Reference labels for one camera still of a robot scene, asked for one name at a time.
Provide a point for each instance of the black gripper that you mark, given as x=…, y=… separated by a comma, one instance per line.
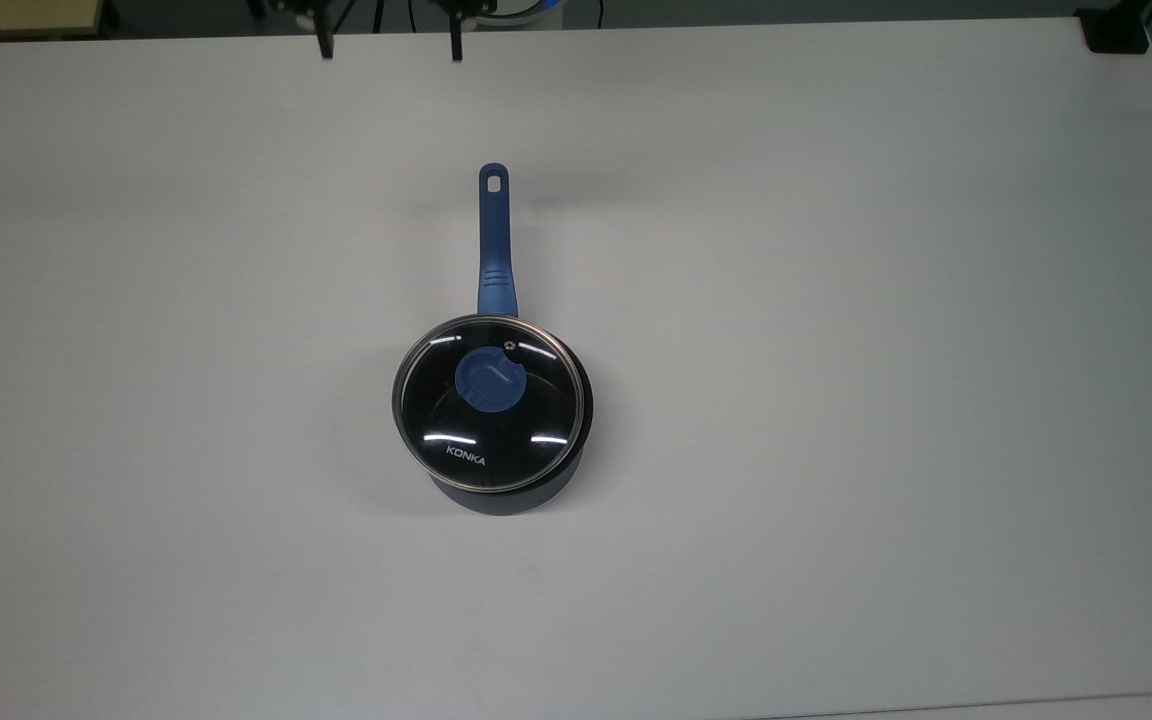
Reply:
x=286, y=5

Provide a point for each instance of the wooden desk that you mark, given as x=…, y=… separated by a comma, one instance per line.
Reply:
x=16, y=15

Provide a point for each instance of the dark blue saucepan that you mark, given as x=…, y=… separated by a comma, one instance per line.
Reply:
x=494, y=250

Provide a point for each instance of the black table clamp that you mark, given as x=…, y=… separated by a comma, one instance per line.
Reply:
x=1116, y=30

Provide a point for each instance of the glass lid with blue knob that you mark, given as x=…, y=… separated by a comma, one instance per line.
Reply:
x=486, y=440

